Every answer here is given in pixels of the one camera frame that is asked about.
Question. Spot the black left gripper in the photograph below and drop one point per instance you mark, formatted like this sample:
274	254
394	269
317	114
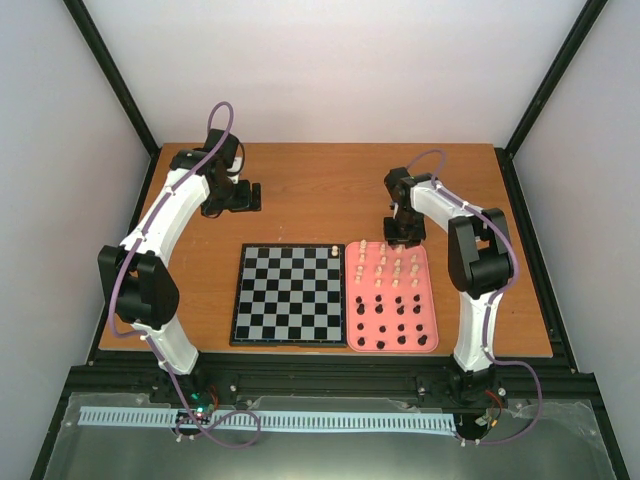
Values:
210	207

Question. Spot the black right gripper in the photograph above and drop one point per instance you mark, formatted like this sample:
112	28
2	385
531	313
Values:
409	242

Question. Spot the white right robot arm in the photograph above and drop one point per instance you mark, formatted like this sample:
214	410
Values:
480	260

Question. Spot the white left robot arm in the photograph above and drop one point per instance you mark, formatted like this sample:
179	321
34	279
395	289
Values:
141	298

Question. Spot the pink piece tray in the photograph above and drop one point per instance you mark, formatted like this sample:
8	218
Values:
377	328

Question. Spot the black white chessboard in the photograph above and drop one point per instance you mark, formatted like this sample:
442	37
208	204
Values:
290	294

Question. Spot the black aluminium frame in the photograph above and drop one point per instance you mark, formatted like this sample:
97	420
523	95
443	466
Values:
335	376

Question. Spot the light blue cable duct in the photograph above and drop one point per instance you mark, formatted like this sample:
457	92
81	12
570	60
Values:
272	421

